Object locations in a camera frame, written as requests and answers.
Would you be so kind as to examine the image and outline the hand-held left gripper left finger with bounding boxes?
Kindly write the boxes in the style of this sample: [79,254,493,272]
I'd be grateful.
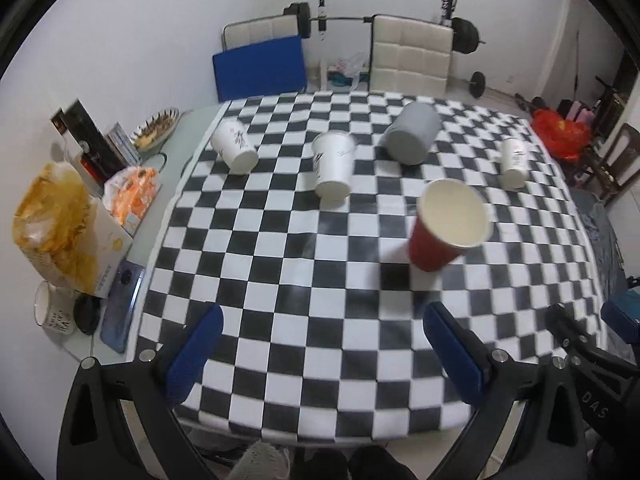
[59,303,236,480]

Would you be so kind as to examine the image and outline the black white checkered tablecloth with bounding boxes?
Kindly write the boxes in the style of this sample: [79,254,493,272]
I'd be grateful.
[135,91,609,444]

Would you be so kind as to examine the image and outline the red paper cup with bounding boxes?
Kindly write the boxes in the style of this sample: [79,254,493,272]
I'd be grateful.
[408,178,493,273]

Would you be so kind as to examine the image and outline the blue smartphone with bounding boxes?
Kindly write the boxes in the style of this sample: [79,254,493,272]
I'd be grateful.
[99,261,147,354]

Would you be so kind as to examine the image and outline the white cup with black print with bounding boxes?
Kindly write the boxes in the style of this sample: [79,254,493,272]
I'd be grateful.
[311,131,357,200]

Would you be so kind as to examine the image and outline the stack of small books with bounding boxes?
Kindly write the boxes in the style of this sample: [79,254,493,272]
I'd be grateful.
[107,122,143,166]

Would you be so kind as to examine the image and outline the white padded chair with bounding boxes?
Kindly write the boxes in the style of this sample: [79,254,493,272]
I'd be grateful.
[370,14,455,97]
[221,14,304,52]

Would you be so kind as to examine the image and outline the red plastic bag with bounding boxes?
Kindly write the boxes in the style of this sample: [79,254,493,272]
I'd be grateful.
[530,108,593,162]

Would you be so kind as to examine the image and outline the black round lid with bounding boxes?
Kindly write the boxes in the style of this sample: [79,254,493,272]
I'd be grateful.
[73,295,104,337]

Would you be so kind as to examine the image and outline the patterned bowl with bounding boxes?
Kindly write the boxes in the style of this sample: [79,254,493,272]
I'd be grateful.
[130,106,181,152]

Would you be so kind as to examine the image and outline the black barbell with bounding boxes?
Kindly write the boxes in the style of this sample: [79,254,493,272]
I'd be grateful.
[283,2,488,57]

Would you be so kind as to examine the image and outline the person's dark trouser legs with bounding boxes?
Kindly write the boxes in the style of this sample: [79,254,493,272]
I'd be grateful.
[298,444,423,480]

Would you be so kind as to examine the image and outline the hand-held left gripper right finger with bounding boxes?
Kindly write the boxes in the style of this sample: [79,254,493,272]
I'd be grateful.
[423,302,589,480]

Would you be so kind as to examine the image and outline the orange snack bag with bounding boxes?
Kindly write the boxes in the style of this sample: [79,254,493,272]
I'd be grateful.
[103,166,163,227]

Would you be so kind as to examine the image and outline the large white printed cup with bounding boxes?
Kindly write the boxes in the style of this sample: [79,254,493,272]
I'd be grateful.
[210,120,260,176]

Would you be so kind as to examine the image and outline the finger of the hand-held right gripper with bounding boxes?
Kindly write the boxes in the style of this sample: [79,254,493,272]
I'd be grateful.
[600,274,640,347]
[545,304,640,428]

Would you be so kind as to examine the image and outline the yellow chips bag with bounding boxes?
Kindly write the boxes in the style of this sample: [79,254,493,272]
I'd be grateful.
[12,161,109,294]

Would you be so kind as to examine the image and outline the grey cup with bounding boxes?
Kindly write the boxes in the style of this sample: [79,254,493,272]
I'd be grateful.
[381,101,443,166]

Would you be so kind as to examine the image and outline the white plastic bag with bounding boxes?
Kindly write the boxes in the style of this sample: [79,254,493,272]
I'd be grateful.
[327,54,370,89]

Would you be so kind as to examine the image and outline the dark wooden chair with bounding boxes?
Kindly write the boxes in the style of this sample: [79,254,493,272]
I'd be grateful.
[580,122,640,203]

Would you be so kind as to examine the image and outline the white cardboard box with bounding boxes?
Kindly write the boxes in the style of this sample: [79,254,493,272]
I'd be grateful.
[75,195,134,298]

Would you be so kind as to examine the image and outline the small white paper cup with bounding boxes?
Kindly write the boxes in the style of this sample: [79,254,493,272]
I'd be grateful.
[500,137,528,190]

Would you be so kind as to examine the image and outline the black upright box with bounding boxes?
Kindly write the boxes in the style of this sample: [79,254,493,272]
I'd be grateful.
[50,98,132,182]

